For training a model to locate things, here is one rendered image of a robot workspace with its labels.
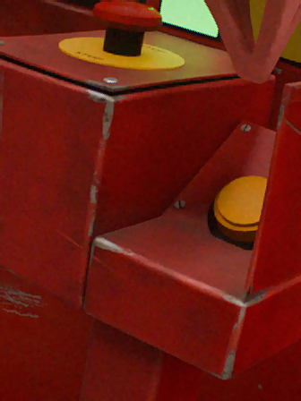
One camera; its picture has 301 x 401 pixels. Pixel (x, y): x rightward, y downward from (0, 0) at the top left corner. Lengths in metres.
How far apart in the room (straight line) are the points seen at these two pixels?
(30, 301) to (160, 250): 0.37
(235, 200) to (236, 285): 0.07
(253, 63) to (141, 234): 0.11
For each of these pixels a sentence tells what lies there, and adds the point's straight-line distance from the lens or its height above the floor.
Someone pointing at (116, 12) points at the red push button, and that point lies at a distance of 0.59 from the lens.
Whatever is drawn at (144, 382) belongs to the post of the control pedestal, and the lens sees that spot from 0.62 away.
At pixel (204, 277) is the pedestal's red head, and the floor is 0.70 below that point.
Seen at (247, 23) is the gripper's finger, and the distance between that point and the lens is 0.53.
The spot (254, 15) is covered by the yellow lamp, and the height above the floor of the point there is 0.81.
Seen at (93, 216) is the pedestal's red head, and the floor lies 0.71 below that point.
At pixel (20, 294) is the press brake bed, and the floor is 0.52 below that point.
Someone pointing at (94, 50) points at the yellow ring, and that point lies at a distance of 0.60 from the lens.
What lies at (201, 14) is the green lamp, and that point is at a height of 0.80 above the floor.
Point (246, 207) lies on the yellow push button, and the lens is 0.56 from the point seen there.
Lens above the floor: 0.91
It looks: 20 degrees down
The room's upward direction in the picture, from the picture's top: 10 degrees clockwise
